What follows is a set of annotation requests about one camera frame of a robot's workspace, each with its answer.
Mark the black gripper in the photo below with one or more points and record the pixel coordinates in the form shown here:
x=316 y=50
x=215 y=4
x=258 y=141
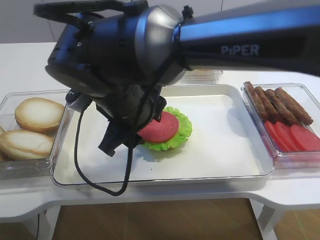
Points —
x=120 y=108

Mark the red tomato slice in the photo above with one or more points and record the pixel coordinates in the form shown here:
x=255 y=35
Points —
x=283 y=131
x=304 y=139
x=162 y=131
x=272 y=133

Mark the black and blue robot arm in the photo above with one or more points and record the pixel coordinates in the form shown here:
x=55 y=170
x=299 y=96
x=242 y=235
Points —
x=121 y=54

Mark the green lettuce leaf on tray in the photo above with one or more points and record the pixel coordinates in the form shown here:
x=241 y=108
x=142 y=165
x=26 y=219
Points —
x=184 y=132

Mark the clear lettuce and cheese container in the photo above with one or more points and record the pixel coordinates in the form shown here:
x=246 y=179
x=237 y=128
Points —
x=200 y=77

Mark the white rectangular serving tray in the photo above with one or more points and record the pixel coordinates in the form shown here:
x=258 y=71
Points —
x=224 y=145

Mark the upper bun half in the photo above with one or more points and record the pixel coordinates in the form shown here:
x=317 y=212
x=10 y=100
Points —
x=39 y=115

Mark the bun half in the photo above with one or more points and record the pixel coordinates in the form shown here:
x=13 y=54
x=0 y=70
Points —
x=39 y=115
x=25 y=145

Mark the clear plastic bun container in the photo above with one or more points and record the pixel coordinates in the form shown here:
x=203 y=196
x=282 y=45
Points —
x=10 y=168

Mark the lower front bun half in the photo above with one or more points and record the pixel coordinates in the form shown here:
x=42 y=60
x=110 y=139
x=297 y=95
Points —
x=25 y=145

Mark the brown meat patty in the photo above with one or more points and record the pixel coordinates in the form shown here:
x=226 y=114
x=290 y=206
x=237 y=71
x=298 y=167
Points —
x=274 y=116
x=293 y=106
x=256 y=101
x=287 y=115

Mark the clear meat and tomato container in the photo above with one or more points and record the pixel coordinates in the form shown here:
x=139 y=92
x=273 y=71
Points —
x=287 y=160

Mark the dark wrist camera box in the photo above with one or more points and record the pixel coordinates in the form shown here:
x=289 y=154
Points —
x=77 y=101

